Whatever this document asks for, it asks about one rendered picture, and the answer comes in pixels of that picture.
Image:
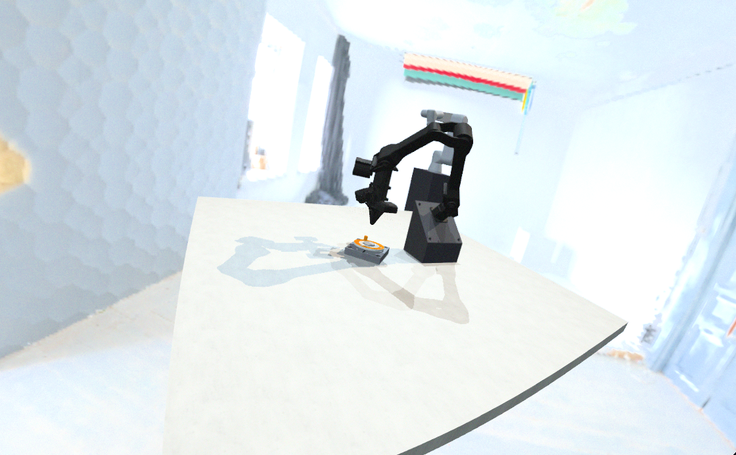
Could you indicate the orange round plate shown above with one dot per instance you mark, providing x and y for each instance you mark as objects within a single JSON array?
[{"x": 359, "y": 243}]

